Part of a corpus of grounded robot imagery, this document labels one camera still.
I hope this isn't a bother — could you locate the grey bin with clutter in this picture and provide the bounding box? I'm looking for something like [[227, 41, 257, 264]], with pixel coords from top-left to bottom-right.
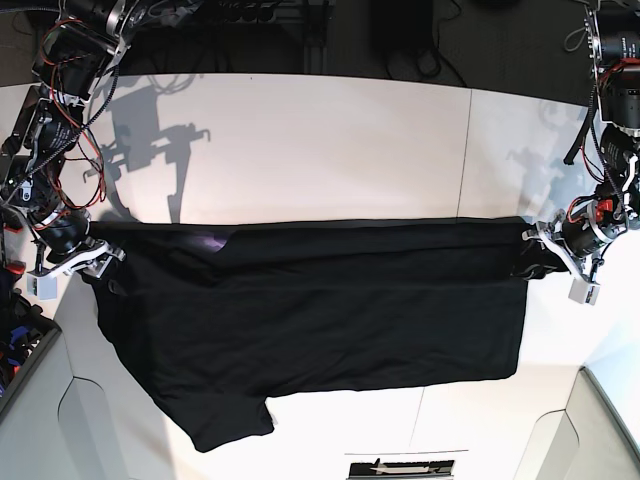
[[1, 288, 61, 419]]

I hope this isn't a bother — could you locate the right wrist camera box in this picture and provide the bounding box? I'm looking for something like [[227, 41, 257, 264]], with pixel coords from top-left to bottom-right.
[[26, 272, 58, 300]]

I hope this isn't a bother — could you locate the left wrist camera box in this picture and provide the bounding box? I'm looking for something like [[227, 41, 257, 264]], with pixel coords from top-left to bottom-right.
[[568, 277, 601, 305]]

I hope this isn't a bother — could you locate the grey looped cable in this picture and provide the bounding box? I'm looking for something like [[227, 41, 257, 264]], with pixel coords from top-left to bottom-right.
[[564, 24, 591, 54]]

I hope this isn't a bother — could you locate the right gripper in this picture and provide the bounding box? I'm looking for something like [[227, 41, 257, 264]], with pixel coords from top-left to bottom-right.
[[28, 209, 128, 296]]

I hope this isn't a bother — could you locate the black t-shirt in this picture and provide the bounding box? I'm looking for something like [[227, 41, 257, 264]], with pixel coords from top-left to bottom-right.
[[91, 218, 532, 452]]

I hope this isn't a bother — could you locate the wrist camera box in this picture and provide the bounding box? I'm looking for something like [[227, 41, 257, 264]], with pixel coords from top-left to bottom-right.
[[26, 272, 58, 300], [568, 277, 601, 305]]

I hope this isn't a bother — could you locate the printed label card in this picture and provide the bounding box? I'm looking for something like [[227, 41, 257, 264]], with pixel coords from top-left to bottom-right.
[[345, 450, 469, 479]]

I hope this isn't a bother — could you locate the orange black clamp tool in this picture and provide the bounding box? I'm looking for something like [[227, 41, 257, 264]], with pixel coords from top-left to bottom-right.
[[1, 209, 26, 285]]

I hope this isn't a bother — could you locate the grey partition panel right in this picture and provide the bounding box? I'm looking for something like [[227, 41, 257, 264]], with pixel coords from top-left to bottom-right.
[[514, 367, 639, 480]]

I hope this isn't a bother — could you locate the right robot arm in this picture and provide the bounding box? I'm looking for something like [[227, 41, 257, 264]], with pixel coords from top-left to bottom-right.
[[1, 1, 149, 300]]

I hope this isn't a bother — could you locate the black aluminium frame post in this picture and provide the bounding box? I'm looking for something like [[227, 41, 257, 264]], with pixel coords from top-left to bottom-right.
[[301, 0, 336, 75]]

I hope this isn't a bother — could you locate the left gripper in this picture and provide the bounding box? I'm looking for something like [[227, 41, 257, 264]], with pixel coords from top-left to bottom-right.
[[511, 209, 628, 282]]

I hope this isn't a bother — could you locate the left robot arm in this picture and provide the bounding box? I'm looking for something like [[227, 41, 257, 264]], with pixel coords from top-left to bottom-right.
[[514, 1, 639, 283]]

